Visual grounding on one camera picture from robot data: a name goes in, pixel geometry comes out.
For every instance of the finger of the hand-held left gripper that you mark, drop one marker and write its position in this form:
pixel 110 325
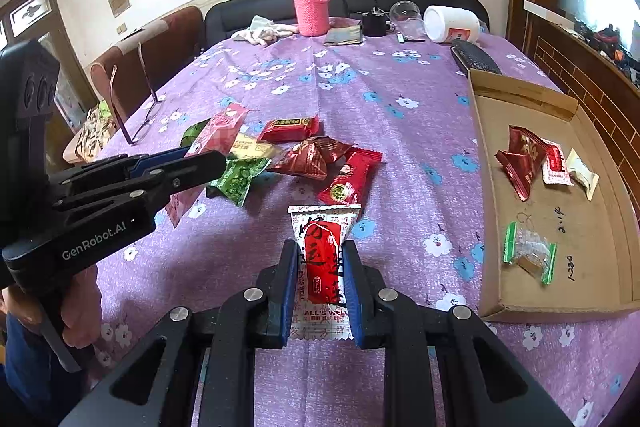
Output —
pixel 195 174
pixel 150 163

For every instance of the shallow cardboard box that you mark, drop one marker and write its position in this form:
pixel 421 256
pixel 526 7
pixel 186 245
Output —
pixel 590 247

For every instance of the clear green-ended candy wrapper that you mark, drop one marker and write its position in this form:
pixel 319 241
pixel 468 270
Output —
pixel 530 252

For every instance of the white and red snack packet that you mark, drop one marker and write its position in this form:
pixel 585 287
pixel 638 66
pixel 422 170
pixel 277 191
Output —
pixel 322 257

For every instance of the wooden door with glass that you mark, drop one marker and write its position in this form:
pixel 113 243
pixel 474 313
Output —
pixel 35 9

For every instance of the person's left hand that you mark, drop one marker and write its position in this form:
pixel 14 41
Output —
pixel 82 307

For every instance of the dark green snack packet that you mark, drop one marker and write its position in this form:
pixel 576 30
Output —
pixel 192 134

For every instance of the patterned bag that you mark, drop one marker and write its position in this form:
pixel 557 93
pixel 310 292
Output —
pixel 92 137

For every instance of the purple eyeglasses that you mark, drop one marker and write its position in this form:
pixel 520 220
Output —
pixel 145 129

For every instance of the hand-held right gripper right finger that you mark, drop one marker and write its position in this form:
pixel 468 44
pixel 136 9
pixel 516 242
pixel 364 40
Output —
pixel 352 292

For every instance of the small red white snack packet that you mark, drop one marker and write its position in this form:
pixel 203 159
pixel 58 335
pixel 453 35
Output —
pixel 555 164

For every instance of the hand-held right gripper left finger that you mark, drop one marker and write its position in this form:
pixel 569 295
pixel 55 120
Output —
pixel 287 292

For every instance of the white cloth gloves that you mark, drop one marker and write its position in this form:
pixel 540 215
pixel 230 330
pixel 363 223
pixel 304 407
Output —
pixel 265 32

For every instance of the person's blue clothing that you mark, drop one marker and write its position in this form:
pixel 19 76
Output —
pixel 27 367

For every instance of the small wall plaque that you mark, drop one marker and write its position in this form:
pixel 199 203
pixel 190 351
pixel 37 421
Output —
pixel 119 2

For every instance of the red face-print snack packet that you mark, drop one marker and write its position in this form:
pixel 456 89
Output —
pixel 350 179

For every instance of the pink knit-sleeved bottle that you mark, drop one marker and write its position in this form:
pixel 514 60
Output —
pixel 311 14

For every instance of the dark sofa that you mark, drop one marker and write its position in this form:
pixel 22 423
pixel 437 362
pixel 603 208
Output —
pixel 225 19

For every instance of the black cup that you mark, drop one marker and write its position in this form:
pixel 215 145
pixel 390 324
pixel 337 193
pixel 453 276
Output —
pixel 375 24

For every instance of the white plastic jar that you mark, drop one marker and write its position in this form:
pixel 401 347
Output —
pixel 445 24

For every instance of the purple floral tablecloth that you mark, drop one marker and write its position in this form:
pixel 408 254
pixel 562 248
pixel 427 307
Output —
pixel 400 132

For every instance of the brown chair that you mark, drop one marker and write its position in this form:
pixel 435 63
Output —
pixel 175 37

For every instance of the clear glass cup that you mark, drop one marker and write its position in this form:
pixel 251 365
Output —
pixel 407 19

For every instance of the dark red crinkled snack packet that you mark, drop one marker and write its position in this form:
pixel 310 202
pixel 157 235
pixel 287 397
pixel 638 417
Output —
pixel 522 157

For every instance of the cream snack packet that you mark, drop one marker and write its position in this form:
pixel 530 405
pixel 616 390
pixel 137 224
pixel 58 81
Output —
pixel 582 172

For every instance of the dark red triangular snack packet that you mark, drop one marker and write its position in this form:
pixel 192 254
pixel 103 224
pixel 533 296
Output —
pixel 310 159

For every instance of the yellow snack packet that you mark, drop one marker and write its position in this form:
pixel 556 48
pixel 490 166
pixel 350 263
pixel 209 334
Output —
pixel 255 149

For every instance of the light green snack packet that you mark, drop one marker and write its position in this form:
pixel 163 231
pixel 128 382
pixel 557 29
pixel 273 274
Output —
pixel 240 179

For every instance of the row of small trinkets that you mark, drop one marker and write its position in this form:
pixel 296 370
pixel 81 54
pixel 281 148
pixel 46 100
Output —
pixel 615 47

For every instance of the red gold-label snack packet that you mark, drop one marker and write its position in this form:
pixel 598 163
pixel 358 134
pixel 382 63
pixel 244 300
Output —
pixel 287 129

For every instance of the green booklet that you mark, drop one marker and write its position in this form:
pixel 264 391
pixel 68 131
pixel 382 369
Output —
pixel 342 37

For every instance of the pink snack packet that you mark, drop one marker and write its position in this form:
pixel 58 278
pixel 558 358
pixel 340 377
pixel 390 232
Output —
pixel 220 132

